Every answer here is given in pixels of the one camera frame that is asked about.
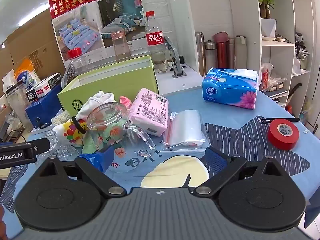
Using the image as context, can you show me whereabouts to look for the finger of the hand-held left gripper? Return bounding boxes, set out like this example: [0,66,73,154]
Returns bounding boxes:
[31,138,51,154]

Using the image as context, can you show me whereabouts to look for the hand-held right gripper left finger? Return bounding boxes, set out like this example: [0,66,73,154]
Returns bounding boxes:
[37,146,127,197]

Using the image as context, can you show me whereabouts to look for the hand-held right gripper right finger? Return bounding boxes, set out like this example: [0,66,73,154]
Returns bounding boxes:
[193,147,288,197]

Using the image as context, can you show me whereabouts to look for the flower print cloth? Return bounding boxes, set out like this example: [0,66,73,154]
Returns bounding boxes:
[52,119,88,147]

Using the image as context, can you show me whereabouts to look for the pink tissue packet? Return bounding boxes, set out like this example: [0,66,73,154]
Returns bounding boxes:
[129,87,169,137]

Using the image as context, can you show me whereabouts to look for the green cardboard box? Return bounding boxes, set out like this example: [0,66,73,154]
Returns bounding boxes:
[57,54,159,116]

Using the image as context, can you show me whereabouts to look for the green animal print cloth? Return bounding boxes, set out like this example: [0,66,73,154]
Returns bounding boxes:
[81,122,156,173]

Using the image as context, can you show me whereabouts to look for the clear bubble wrap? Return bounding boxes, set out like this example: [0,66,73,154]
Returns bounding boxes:
[45,130,81,162]

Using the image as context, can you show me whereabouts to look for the bag of white beads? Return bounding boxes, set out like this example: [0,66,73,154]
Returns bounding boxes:
[51,109,72,126]

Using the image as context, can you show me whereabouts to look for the blue metal machine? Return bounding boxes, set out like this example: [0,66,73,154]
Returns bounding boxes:
[25,85,63,131]

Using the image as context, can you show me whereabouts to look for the black elastic band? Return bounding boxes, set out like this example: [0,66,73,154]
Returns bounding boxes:
[72,116,87,134]

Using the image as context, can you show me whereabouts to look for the blue printed tablecloth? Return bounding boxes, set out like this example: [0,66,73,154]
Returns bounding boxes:
[0,89,320,231]

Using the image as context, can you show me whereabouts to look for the clear zip bag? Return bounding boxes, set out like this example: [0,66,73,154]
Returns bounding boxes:
[160,110,213,153]

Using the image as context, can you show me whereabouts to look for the clear glass pitcher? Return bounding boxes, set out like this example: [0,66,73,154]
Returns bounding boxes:
[86,102,157,174]

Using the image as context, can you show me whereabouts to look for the clear plastic jar black lid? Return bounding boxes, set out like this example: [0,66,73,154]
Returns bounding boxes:
[5,81,33,131]

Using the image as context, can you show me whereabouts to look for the black white pen box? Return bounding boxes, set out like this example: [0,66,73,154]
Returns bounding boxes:
[26,72,62,102]

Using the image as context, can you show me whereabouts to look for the red tape roll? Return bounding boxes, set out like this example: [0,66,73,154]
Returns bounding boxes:
[267,119,300,151]

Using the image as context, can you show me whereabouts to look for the small pink toy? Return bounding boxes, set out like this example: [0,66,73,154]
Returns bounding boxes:
[119,96,132,110]

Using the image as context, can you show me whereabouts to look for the blue tissue pack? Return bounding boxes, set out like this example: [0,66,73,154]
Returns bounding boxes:
[201,67,259,110]

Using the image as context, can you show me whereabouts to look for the orange and blue bag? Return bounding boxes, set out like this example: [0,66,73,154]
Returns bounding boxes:
[14,59,42,91]

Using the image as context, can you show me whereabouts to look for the black tweezers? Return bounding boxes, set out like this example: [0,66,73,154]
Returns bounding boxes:
[259,116,301,125]

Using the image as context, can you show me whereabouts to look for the stack of paper cups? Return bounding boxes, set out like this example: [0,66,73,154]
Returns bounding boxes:
[2,69,17,87]

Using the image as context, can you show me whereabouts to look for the white base board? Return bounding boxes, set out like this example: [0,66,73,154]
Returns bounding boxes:
[152,64,204,94]

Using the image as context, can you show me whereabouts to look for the clear jar with red cap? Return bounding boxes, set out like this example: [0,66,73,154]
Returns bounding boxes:
[65,47,87,78]

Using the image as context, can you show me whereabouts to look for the plastic bag with red contents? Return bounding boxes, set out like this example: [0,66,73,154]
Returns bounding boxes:
[259,62,288,92]

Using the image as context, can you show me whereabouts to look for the large cardboard box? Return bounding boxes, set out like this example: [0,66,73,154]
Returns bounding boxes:
[0,10,67,81]

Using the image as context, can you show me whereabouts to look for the short steel flask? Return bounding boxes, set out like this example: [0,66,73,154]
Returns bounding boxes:
[204,40,218,73]

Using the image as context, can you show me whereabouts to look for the slim beige flask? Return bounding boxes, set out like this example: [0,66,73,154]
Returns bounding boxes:
[228,37,236,69]

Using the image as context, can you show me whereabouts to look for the tall silver flask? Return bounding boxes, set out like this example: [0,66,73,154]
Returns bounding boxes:
[194,31,207,77]

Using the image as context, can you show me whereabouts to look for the red flask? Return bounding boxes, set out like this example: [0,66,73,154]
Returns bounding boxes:
[214,32,229,69]

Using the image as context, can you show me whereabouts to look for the white flask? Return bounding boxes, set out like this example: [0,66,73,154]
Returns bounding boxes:
[234,35,248,69]

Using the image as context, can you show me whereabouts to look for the glass bottle with pink lid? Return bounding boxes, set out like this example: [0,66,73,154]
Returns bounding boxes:
[111,31,132,63]

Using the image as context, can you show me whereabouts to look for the cola bottle with red label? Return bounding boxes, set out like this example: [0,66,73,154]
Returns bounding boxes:
[144,10,169,74]

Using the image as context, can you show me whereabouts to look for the potted plant in white pot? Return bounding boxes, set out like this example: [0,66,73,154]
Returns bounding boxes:
[254,0,278,38]

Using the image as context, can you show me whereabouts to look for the white shelf unit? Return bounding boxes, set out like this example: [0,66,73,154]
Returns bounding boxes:
[226,0,320,131]

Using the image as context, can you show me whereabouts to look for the black handled tool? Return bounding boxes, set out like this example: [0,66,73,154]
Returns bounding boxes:
[285,82,303,107]

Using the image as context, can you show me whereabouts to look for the bedding wall poster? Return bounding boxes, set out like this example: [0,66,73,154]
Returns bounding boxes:
[51,0,173,63]

